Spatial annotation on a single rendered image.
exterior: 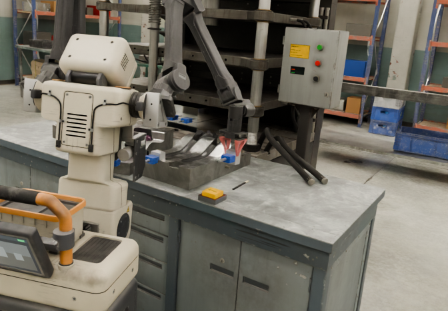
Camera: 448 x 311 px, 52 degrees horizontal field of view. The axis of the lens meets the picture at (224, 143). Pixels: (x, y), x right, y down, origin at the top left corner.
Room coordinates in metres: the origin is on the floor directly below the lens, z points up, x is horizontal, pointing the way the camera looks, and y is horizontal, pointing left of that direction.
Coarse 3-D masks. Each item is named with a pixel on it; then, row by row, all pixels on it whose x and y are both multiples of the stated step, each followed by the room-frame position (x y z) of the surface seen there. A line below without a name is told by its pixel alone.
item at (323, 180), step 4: (292, 156) 2.17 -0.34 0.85; (296, 156) 2.14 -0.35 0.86; (300, 156) 2.15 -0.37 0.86; (296, 160) 2.14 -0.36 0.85; (300, 160) 2.11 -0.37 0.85; (304, 160) 2.10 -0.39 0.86; (304, 164) 2.08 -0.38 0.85; (308, 164) 2.06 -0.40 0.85; (308, 168) 2.04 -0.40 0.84; (312, 168) 2.03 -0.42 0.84; (312, 172) 2.01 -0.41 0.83; (316, 172) 2.00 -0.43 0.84; (316, 176) 1.98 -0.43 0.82; (320, 176) 1.97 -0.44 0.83; (324, 176) 1.96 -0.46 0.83; (320, 180) 1.96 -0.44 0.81; (324, 180) 1.94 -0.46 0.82
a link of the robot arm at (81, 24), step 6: (78, 0) 1.79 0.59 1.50; (84, 0) 1.83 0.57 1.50; (78, 6) 1.79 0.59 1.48; (84, 6) 1.83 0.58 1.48; (78, 12) 1.79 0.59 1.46; (84, 12) 1.83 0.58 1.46; (78, 18) 1.79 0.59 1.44; (84, 18) 1.83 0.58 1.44; (72, 24) 1.80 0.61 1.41; (78, 24) 1.79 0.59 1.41; (84, 24) 1.83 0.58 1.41; (72, 30) 1.80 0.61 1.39; (78, 30) 1.79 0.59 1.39; (84, 30) 1.83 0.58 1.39
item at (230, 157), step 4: (228, 152) 1.81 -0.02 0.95; (232, 152) 1.80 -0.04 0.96; (240, 152) 1.81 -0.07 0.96; (224, 156) 1.77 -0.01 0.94; (228, 156) 1.76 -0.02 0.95; (232, 156) 1.77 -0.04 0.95; (236, 156) 1.79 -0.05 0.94; (220, 160) 1.72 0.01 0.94; (224, 160) 1.75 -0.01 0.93; (228, 160) 1.76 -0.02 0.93; (232, 160) 1.77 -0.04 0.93; (236, 160) 1.79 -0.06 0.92
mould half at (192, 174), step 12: (180, 144) 2.07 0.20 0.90; (204, 144) 2.04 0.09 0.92; (168, 156) 1.88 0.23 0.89; (180, 156) 1.91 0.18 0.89; (192, 156) 1.93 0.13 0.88; (216, 156) 1.94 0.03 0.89; (240, 156) 2.08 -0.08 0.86; (144, 168) 1.86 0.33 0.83; (156, 168) 1.83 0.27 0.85; (168, 168) 1.80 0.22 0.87; (180, 168) 1.76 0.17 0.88; (192, 168) 1.75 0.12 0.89; (204, 168) 1.82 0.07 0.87; (216, 168) 1.90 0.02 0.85; (228, 168) 1.99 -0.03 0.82; (168, 180) 1.79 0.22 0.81; (180, 180) 1.76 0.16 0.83; (192, 180) 1.75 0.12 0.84; (204, 180) 1.83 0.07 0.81
